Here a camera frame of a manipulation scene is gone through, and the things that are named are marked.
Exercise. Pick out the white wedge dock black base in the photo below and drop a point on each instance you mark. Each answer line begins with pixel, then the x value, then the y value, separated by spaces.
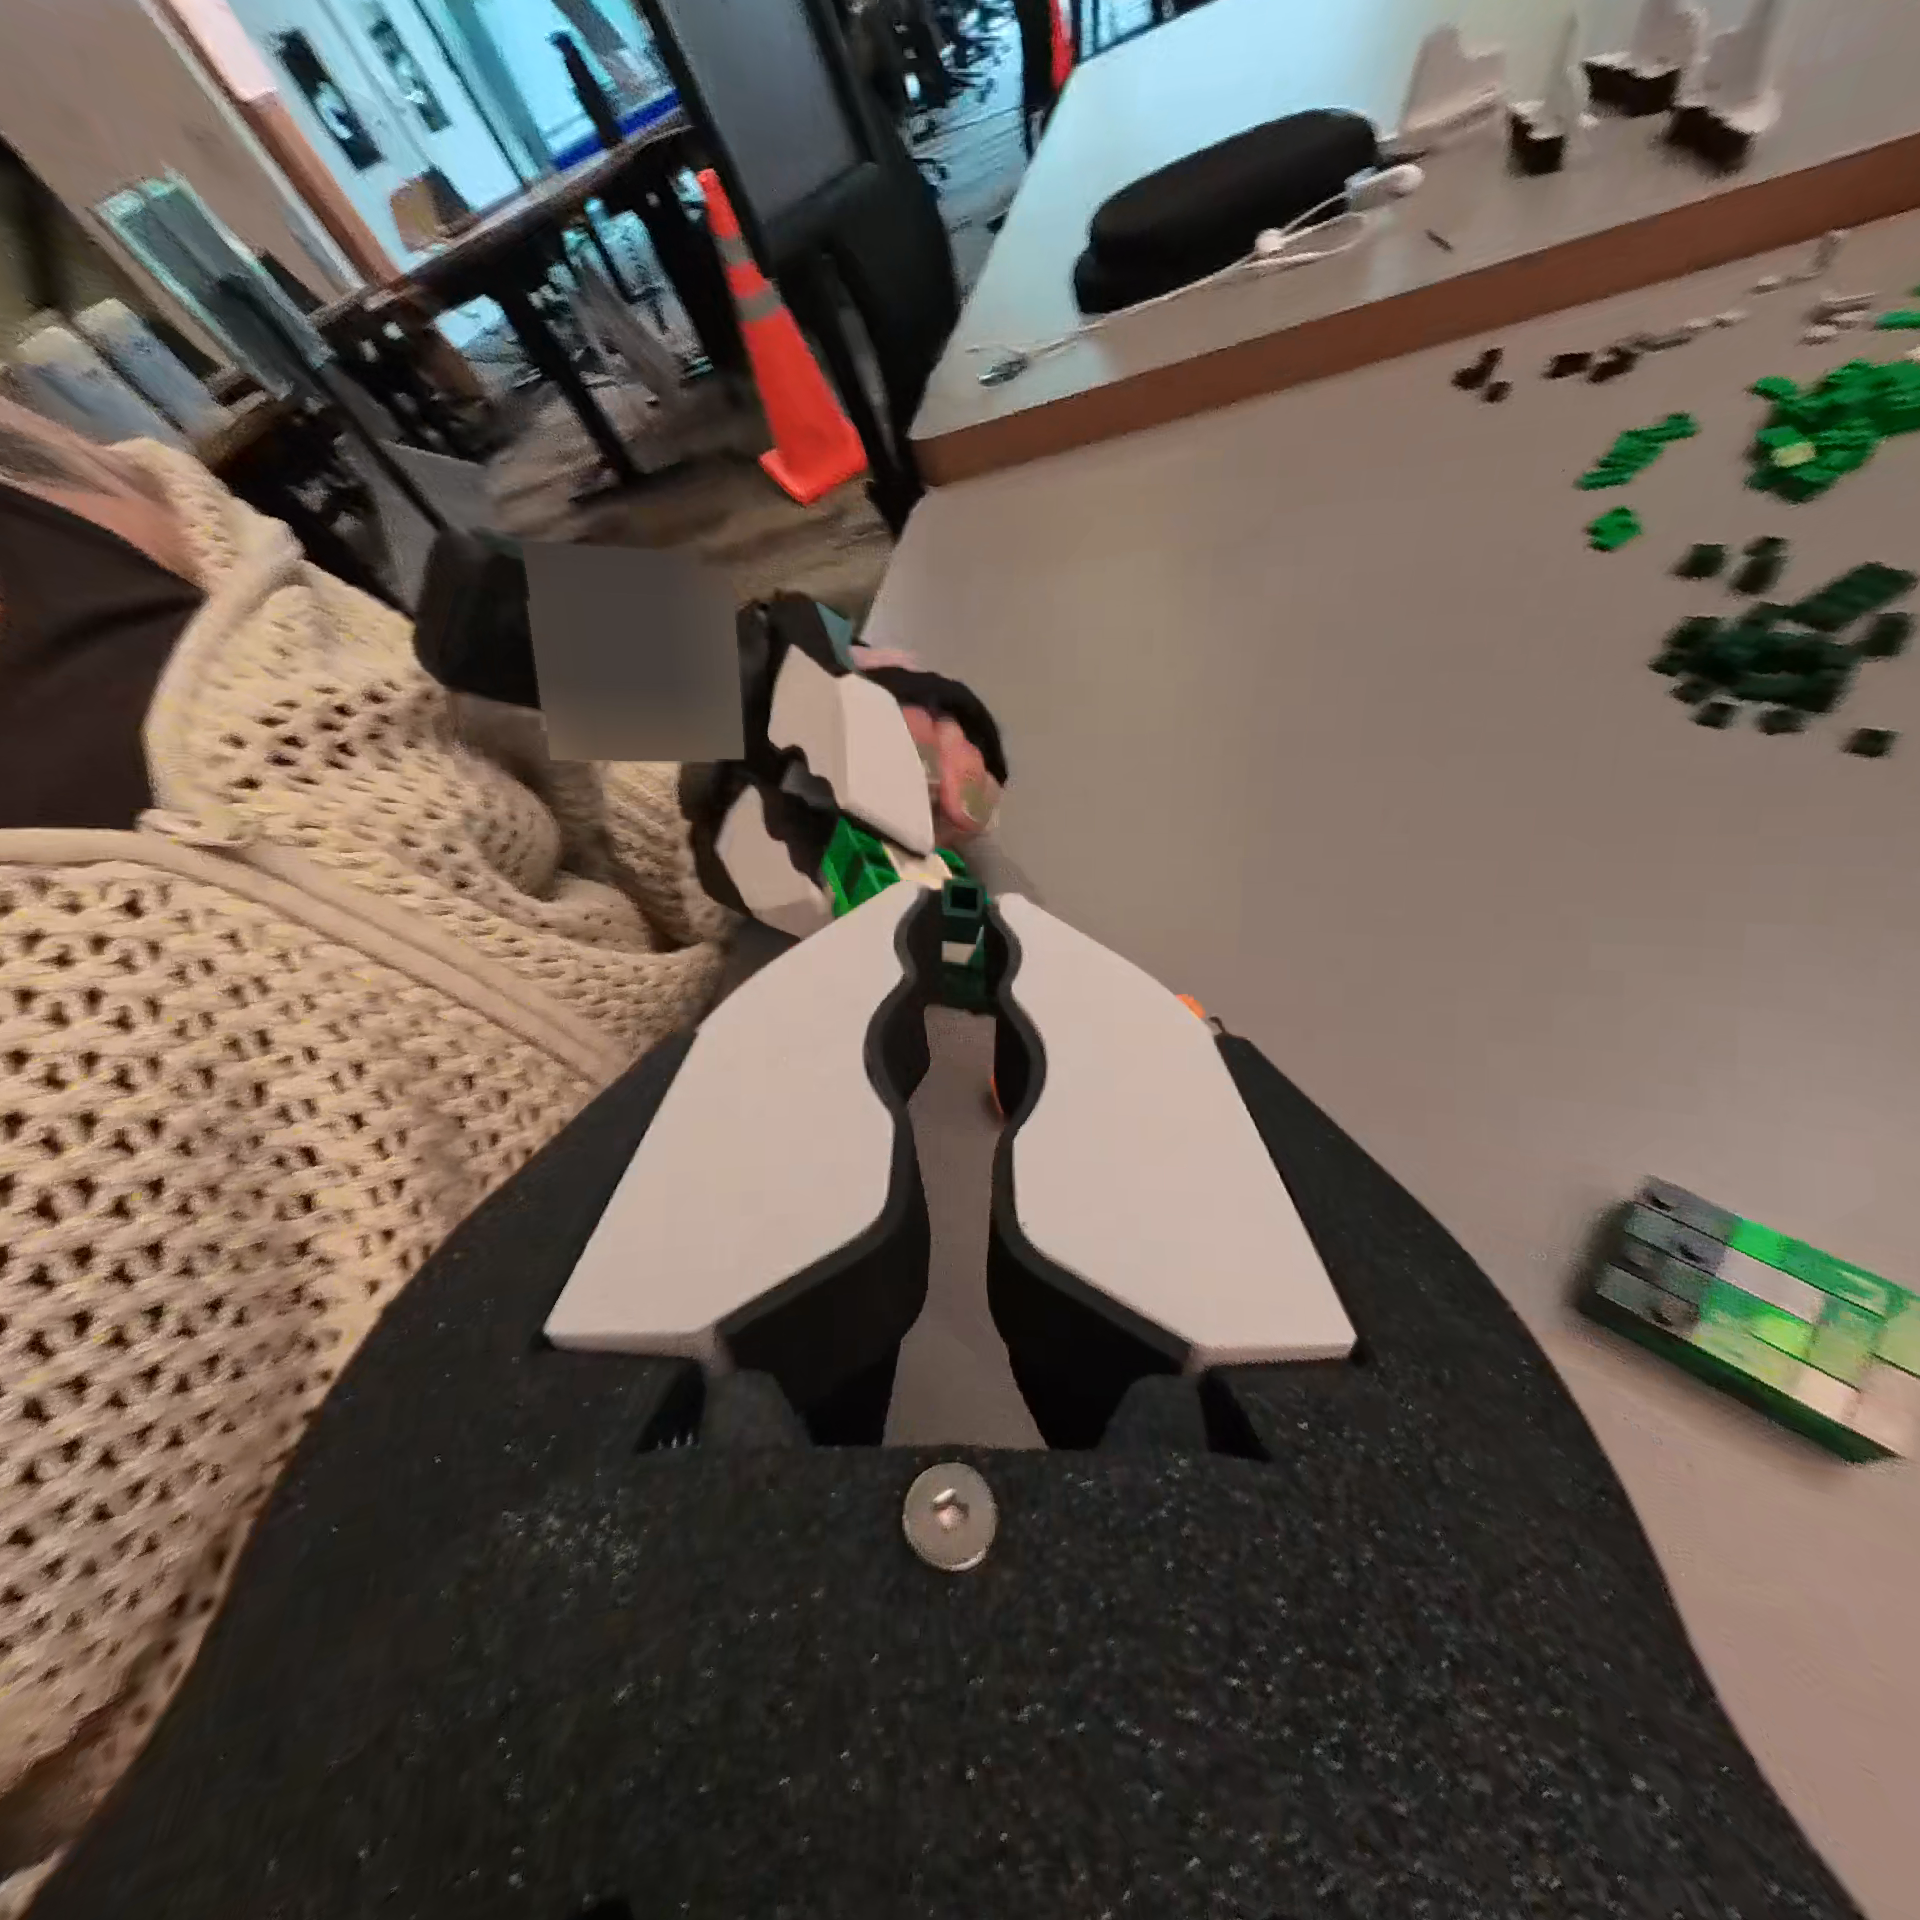
pixel 1635 66
pixel 1540 128
pixel 1723 105

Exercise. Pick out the black rounded case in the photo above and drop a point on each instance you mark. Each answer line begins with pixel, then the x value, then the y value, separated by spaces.
pixel 1213 194

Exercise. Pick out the green cube lego model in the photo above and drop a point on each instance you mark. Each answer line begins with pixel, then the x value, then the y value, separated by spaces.
pixel 1739 1320

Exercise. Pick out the green white lego assembly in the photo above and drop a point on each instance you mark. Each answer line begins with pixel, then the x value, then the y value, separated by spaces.
pixel 863 870

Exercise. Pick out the small dark green lego brick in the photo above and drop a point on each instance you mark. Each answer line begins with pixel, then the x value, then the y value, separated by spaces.
pixel 963 915

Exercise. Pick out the pile of bright green bricks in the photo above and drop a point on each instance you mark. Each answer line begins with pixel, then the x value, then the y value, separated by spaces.
pixel 1815 427

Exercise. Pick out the row of small black pieces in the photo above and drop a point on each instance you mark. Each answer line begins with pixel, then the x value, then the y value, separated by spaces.
pixel 1560 365

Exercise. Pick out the orange traffic cone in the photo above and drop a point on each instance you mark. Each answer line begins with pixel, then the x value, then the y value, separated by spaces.
pixel 779 376

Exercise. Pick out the orange brick separator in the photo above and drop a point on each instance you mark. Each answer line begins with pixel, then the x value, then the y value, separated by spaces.
pixel 993 1088

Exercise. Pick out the person's dark shirt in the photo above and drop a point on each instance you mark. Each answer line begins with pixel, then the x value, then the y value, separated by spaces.
pixel 89 661

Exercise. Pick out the small grey lego pieces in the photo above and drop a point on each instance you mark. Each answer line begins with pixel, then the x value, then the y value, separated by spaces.
pixel 1799 307

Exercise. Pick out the all-white wedge dock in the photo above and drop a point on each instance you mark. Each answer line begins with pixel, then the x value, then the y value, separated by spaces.
pixel 1447 89

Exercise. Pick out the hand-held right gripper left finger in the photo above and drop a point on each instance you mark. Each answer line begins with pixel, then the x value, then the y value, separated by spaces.
pixel 749 1185

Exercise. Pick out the black framed display board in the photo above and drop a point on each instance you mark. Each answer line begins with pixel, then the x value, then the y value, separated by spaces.
pixel 810 150

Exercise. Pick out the pile of dark green bricks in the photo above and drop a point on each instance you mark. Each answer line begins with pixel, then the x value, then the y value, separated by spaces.
pixel 1770 653

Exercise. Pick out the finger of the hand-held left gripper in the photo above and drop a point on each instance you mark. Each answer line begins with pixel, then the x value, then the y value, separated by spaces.
pixel 773 862
pixel 856 751

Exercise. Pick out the dark wooden desk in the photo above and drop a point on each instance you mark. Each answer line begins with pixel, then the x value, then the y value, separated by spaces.
pixel 570 211

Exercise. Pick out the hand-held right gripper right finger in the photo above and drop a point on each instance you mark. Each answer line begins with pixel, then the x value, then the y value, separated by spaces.
pixel 1170 1185

